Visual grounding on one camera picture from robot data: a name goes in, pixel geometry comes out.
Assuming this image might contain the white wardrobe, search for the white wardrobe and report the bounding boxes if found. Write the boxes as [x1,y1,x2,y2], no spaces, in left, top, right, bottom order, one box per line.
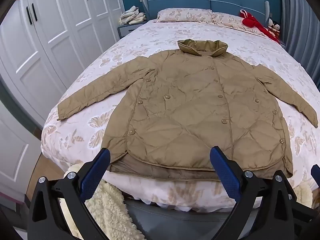
[0,0,125,189]

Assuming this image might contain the plush toys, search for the plush toys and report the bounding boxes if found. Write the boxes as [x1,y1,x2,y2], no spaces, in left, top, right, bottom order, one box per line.
[267,17,281,37]

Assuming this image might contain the red cloth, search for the red cloth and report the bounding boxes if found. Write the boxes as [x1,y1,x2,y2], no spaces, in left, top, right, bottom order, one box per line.
[239,9,281,42]

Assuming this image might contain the cream fleece blanket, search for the cream fleece blanket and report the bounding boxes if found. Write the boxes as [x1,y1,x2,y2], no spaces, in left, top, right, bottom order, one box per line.
[62,164,133,240]

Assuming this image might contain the floral pillow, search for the floral pillow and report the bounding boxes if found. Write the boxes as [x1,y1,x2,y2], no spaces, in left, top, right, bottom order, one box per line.
[157,8,213,23]
[211,11,266,37]

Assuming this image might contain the grey curtain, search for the grey curtain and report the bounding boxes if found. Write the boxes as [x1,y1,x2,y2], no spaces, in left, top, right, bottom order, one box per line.
[277,0,320,92]

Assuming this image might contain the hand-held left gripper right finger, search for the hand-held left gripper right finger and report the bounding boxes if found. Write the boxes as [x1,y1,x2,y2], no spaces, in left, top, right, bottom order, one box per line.
[209,145,299,240]

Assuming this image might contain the blue padded headboard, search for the blue padded headboard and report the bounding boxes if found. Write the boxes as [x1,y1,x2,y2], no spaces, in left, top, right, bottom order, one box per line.
[141,0,270,22]

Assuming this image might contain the grey nightstand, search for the grey nightstand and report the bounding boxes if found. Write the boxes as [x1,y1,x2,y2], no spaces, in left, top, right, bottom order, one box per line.
[117,21,148,43]

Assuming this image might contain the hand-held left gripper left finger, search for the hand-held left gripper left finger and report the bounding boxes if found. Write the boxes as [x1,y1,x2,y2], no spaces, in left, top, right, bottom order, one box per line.
[27,147,118,240]

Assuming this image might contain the tan quilted jacket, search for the tan quilted jacket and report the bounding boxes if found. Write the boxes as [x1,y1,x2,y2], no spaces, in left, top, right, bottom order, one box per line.
[57,39,318,180]

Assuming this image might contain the pile of cream clothes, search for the pile of cream clothes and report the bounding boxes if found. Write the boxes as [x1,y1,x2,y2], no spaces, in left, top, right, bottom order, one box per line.
[119,6,147,26]

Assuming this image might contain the floral white bed quilt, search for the floral white bed quilt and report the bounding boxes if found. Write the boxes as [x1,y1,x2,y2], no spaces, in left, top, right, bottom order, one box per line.
[41,8,320,240]

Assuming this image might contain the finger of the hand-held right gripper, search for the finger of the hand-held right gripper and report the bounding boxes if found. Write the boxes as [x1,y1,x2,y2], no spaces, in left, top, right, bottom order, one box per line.
[294,164,320,220]

